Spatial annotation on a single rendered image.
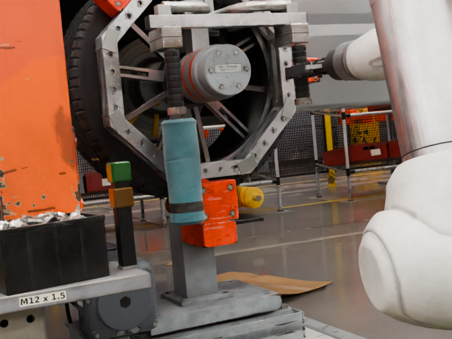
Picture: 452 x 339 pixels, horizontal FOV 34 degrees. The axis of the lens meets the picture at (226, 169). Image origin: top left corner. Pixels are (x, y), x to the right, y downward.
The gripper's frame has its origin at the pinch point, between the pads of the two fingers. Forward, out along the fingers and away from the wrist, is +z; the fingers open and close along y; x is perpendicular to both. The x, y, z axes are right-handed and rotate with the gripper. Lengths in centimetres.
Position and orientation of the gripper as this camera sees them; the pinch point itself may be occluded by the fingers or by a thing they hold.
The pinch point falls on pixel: (300, 72)
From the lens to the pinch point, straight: 189.4
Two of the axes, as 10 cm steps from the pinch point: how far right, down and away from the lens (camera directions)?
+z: -4.3, -0.1, 9.0
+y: 9.0, -1.0, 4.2
